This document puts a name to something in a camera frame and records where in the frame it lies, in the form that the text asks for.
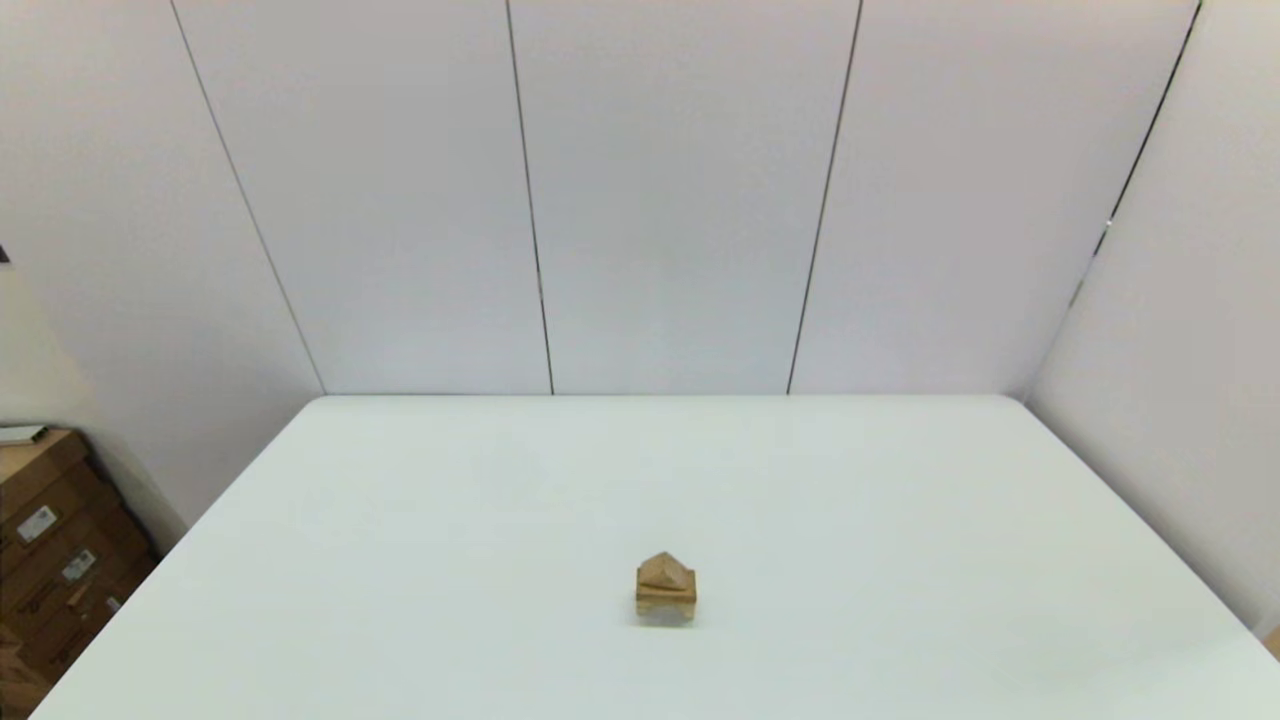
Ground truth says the triangular wooden block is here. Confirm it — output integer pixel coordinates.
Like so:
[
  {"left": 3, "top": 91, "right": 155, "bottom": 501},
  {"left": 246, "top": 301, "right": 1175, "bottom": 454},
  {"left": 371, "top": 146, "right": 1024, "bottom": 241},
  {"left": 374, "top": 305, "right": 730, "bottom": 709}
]
[{"left": 640, "top": 551, "right": 694, "bottom": 591}]

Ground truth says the rectangular wooden block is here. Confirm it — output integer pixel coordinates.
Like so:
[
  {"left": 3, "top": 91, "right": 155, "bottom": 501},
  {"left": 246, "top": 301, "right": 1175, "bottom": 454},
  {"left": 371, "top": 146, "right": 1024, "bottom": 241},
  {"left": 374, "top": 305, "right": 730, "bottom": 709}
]
[{"left": 636, "top": 568, "right": 698, "bottom": 606}]

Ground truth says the brown cardboard box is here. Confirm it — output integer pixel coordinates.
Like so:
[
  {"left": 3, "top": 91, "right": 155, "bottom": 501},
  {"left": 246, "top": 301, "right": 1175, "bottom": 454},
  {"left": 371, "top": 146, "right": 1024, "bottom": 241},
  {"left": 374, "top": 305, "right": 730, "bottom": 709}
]
[
  {"left": 0, "top": 630, "right": 51, "bottom": 720},
  {"left": 0, "top": 555, "right": 161, "bottom": 683},
  {"left": 0, "top": 429, "right": 101, "bottom": 546},
  {"left": 0, "top": 505, "right": 136, "bottom": 613}
]

